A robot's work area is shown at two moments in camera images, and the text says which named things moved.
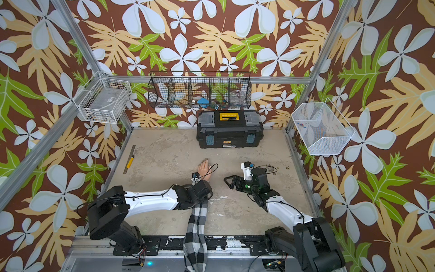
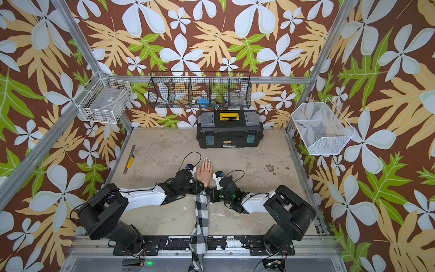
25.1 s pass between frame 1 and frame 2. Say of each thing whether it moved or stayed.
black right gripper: moved
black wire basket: stayed
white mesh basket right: stayed
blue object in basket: stayed
